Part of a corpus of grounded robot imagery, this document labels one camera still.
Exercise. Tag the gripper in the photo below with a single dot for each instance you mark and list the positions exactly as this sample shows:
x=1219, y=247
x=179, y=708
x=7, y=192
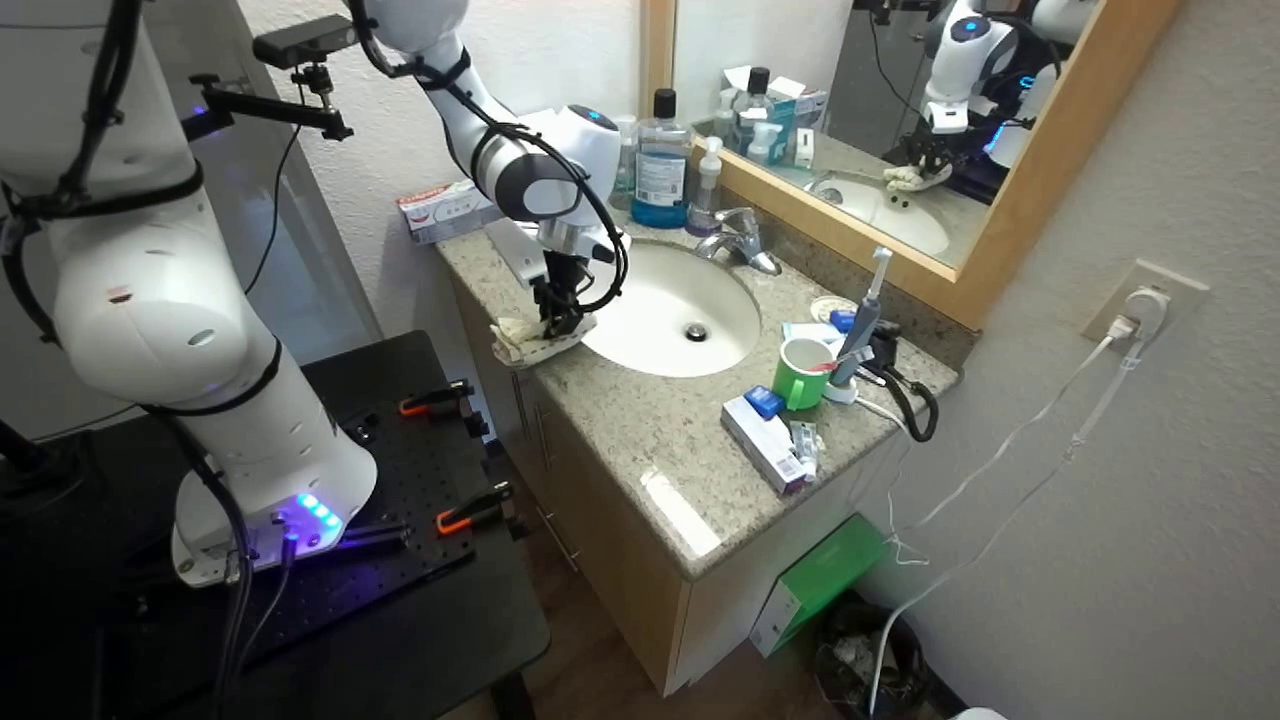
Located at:
x=566, y=268

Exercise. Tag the white cloth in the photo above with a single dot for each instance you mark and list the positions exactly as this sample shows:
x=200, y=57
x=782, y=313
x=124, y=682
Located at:
x=520, y=342

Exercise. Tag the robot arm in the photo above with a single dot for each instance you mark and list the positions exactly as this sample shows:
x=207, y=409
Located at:
x=150, y=300

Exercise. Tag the white oval sink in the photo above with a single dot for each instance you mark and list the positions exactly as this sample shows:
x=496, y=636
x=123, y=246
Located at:
x=670, y=310

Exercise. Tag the toothpaste box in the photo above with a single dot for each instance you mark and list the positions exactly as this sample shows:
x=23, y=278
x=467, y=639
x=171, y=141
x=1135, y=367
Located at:
x=440, y=212

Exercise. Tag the clear plastic bottle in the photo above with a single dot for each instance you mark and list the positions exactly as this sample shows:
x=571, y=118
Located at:
x=625, y=170

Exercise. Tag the orange and black clamp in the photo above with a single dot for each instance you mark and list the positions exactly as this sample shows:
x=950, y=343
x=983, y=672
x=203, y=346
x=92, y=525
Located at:
x=478, y=508
x=435, y=399

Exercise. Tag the blue mouthwash bottle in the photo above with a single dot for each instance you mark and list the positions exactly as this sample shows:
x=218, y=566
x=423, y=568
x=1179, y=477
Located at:
x=660, y=165

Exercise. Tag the white pump soap bottle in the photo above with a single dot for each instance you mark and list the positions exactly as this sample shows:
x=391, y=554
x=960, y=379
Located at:
x=705, y=195

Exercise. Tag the chrome tap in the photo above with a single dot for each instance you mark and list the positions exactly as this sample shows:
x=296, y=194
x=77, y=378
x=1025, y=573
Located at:
x=740, y=240

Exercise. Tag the small blue box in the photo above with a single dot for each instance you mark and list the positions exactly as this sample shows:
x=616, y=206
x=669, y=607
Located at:
x=764, y=401

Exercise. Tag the white and purple box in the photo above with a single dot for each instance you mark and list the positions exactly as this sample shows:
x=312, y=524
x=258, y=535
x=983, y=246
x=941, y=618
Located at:
x=762, y=445

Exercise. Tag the green mug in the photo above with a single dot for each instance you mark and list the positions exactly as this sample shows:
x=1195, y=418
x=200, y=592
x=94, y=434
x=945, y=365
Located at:
x=797, y=375

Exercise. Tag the white and blue packet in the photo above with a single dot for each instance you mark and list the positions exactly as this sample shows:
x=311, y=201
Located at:
x=808, y=331

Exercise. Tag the small round white dish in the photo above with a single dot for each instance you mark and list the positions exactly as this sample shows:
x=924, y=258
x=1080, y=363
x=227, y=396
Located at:
x=830, y=306

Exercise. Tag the silver foil packet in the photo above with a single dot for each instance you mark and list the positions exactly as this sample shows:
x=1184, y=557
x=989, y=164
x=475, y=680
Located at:
x=805, y=445

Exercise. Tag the electric toothbrush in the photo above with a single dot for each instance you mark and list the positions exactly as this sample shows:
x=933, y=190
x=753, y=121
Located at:
x=862, y=325

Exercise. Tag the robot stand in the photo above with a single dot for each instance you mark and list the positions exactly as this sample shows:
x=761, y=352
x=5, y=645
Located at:
x=420, y=620

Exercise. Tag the green and white box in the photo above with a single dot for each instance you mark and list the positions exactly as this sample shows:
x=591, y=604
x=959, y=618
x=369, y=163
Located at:
x=825, y=570

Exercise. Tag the wood framed mirror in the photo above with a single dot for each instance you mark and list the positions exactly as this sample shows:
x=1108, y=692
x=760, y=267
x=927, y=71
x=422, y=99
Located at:
x=1010, y=220

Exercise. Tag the black trash bin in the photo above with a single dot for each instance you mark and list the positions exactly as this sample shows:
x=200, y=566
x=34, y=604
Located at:
x=860, y=660

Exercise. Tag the white plug adapter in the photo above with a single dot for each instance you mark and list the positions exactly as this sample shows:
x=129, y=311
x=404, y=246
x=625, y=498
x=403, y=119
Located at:
x=1145, y=305

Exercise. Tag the camera on mount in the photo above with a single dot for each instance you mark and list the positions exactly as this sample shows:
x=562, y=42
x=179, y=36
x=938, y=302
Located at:
x=300, y=42

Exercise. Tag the wall socket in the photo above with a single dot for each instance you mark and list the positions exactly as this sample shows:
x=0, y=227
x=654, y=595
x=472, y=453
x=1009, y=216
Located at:
x=1180, y=290

